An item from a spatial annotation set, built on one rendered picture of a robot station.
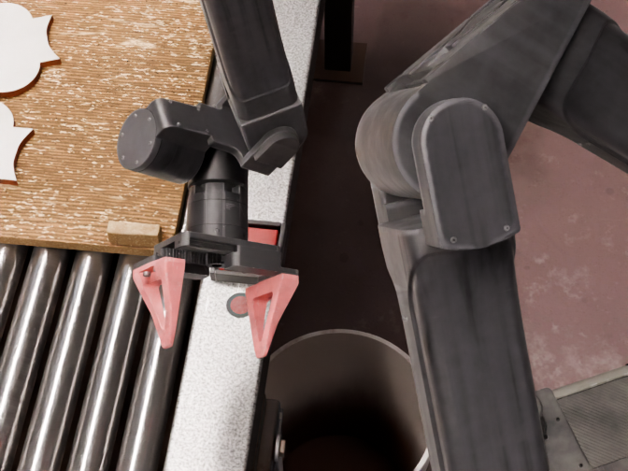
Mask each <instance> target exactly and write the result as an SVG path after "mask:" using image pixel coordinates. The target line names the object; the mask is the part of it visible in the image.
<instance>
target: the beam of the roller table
mask: <svg viewBox="0 0 628 471"><path fill-rule="evenodd" d="M325 1H326V0H273V3H274V8H275V11H276V15H277V20H278V27H279V30H280V35H281V39H282V42H283V44H284V45H283V47H284V50H285V53H286V56H287V59H288V62H289V64H290V68H291V70H292V74H293V81H294V85H295V89H296V92H297V94H298V96H299V99H300V101H301V103H302V106H303V110H304V114H305V118H306V121H307V115H308V109H309V103H310V97H311V91H312V85H313V79H314V73H315V67H316V61H317V55H318V48H319V43H320V36H321V26H322V19H323V13H324V7H325ZM303 145H304V143H303ZM303 145H302V146H301V147H300V148H299V150H298V152H296V153H295V154H294V156H293V157H292V158H291V160H290V161H289V162H288V163H286V164H285V165H284V166H283V167H282V168H281V169H280V168H276V169H275V170H274V171H273V172H272V173H271V174H270V175H269V176H266V175H263V174H260V173H257V172H253V171H250V170H249V190H248V192H249V220H257V221H276V222H281V223H283V222H286V223H287V235H286V241H285V247H284V252H283V259H282V265H281V267H284V265H285V259H286V252H287V247H288V240H289V234H290V229H291V222H292V216H293V205H294V199H295V193H296V187H297V180H298V175H299V169H300V163H301V157H302V150H303ZM250 286H253V285H252V284H243V283H233V282H223V281H217V280H215V281H214V280H211V279H210V274H209V277H207V278H203V279H201V282H200V287H199V292H198V296H197V301H196V306H195V311H194V315H193V324H192V329H191V333H190V338H189V343H188V348H187V352H186V357H185V362H184V366H183V371H182V376H181V381H180V385H179V390H178V399H177V403H176V408H175V413H174V418H173V422H172V427H171V432H170V437H169V441H168V446H167V451H166V455H165V460H164V469H163V471H252V468H253V463H254V456H255V451H256V445H257V438H258V433H259V426H260V420H261V414H262V408H263V402H264V391H265V384H266V379H267V373H268V366H269V361H270V354H271V349H272V342H273V339H272V342H271V345H270V347H269V350H268V353H267V355H266V356H265V357H262V358H256V355H255V350H254V346H253V341H252V335H251V329H250V317H249V316H248V317H245V318H236V317H233V316H232V315H230V314H229V312H228V311H227V309H226V303H227V300H228V299H229V297H230V296H232V295H233V294H235V293H246V288H248V287H250Z"/></svg>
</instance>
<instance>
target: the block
mask: <svg viewBox="0 0 628 471"><path fill-rule="evenodd" d="M107 238H108V241H109V242H110V243H111V244H119V245H133V246H139V247H154V246H155V245H157V244H159V243H161V242H162V238H163V236H162V229H161V226H160V225H159V224H147V223H126V222H118V221H109V222H108V225H107Z"/></svg>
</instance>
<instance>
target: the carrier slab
mask: <svg viewBox="0 0 628 471"><path fill-rule="evenodd" d="M0 3H12V4H16V5H19V6H22V7H24V8H26V9H27V10H28V11H29V12H30V14H31V16H32V18H33V19H34V18H39V17H44V16H49V15H52V17H53V23H52V25H51V27H50V31H49V35H48V39H49V44H50V48H51V50H52V51H53V52H54V53H55V54H56V55H57V56H58V57H59V58H60V60H61V63H62V64H57V65H53V66H47V67H42V68H41V75H40V78H39V80H38V82H37V83H36V85H35V86H34V87H32V88H31V89H30V90H29V91H27V92H25V93H22V94H20V95H16V96H12V97H0V103H2V104H4V105H5V106H6V107H7V108H8V109H9V110H10V111H11V113H12V116H13V118H14V121H15V125H16V127H21V128H30V129H34V131H35V135H34V136H33V137H32V138H31V139H30V140H29V141H28V142H27V143H26V144H25V145H24V146H23V148H22V149H21V152H20V155H19V158H18V161H17V163H16V166H15V173H16V179H17V182H18V185H19V186H18V185H9V184H0V243H4V244H14V245H25V246H36V247H46V248H57V249H68V250H88V251H99V252H109V253H120V254H131V255H142V256H151V255H153V253H154V247H139V246H133V245H119V244H111V243H110V242H109V241H108V238H107V225H108V222H109V221H118V222H126V223H147V224H159V225H160V226H161V229H162V236H163V238H162V242H163V241H165V240H167V239H168V238H170V237H172V236H175V235H177V234H178V229H179V224H180V219H181V214H182V209H183V205H184V200H185V195H186V192H187V187H188V182H186V183H184V184H177V183H174V182H170V181H167V180H163V179H160V178H155V177H151V176H148V175H144V174H141V173H137V172H135V171H131V170H128V169H125V168H124V167H122V166H121V164H120V162H119V159H118V154H117V142H118V137H119V133H120V130H121V127H122V125H123V123H124V122H125V120H126V119H127V117H128V116H129V115H130V114H131V113H132V112H134V111H135V110H137V109H139V108H146V107H147V106H148V105H149V104H150V103H151V102H152V101H153V100H155V99H157V98H166V99H170V100H174V101H178V102H181V103H185V104H189V105H192V106H196V105H197V104H198V103H199V102H200V103H203V104H204V103H205V99H206V95H207V86H208V82H209V77H210V72H211V67H212V63H213V58H214V53H215V50H214V47H213V43H212V40H211V37H210V34H209V31H208V28H207V23H206V19H205V16H204V13H203V10H202V7H201V4H200V1H199V0H0Z"/></svg>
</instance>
